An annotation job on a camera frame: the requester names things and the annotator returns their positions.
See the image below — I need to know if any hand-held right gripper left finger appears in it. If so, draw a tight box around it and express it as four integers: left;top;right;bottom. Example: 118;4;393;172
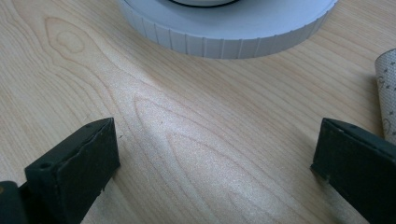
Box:
19;117;121;224

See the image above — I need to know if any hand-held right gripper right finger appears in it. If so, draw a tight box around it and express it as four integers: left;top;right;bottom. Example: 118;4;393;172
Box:
310;118;396;224

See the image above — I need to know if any beige dotted cloth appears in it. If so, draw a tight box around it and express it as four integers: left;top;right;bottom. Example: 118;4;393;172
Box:
374;48;396;146

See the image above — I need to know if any white round ribbed base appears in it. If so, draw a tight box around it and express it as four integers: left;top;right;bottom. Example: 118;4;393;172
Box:
117;0;340;60

